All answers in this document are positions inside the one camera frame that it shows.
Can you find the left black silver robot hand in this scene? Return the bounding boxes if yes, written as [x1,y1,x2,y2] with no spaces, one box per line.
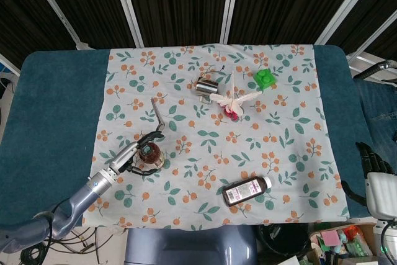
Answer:
[108,130,165,176]

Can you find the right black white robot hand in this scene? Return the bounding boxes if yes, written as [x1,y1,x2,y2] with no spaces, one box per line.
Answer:
[341,141,397,218]

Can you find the brown tea bottle green label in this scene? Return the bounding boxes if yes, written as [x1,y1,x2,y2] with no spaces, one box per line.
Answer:
[138,142,165,169]

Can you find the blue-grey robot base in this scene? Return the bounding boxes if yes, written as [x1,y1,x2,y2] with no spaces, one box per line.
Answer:
[125,226,258,265]

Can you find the brown medicine bottle white cap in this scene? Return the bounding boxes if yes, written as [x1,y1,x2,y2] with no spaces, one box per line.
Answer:
[221,175,273,207]

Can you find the bent metal hex key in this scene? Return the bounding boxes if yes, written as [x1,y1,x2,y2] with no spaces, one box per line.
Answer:
[150,97,165,131]

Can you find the cardboard box with clutter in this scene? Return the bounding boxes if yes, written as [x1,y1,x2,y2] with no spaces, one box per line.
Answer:
[308,221,382,265]

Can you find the blue denim fabric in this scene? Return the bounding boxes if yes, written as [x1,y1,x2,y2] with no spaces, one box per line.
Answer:
[353,78,397,169]

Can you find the teal table cover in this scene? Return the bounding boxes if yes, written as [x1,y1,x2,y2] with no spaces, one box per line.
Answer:
[0,43,373,227]

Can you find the floral leaf print cloth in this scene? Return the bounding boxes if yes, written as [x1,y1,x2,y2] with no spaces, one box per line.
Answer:
[82,43,351,231]

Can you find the stainless steel cup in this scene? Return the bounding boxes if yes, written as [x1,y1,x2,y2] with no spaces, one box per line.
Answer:
[194,65,226,104]

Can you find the black waste bin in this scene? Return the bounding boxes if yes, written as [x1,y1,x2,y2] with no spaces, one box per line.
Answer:
[256,223,311,261]

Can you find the white feather shuttlecock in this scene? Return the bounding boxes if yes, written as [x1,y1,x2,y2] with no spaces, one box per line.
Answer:
[209,71,263,122]

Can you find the green toy building block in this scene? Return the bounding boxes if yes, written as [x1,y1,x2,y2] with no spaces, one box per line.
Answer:
[252,68,277,91]

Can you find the black pleated partition screen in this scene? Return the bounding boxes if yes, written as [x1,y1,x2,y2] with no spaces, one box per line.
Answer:
[0,0,397,61]

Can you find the black corrugated hose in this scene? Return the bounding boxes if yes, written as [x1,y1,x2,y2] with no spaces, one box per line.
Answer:
[353,59,397,81]

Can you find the black floor cables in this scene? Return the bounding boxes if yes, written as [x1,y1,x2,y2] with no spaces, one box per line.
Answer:
[18,226,125,265]

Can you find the aluminium partition post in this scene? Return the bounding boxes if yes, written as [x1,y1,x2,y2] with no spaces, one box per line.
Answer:
[24,0,91,51]
[219,0,243,45]
[312,0,386,45]
[109,0,146,48]
[345,9,397,68]
[0,53,22,76]

